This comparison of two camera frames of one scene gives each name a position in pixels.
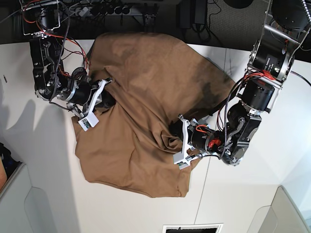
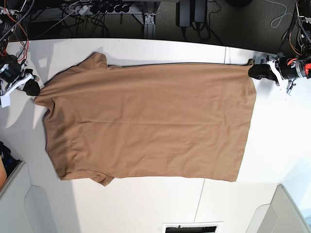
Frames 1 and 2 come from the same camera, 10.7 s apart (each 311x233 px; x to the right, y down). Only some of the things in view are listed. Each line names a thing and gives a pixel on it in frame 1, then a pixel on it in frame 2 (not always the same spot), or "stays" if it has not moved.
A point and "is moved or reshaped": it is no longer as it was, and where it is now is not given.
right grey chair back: (283, 216) stays
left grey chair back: (24, 208) stays
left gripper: (84, 95) → (12, 77)
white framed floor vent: (193, 228) stays
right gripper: (198, 138) → (287, 68)
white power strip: (83, 11) stays
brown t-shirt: (159, 81) is moved or reshaped
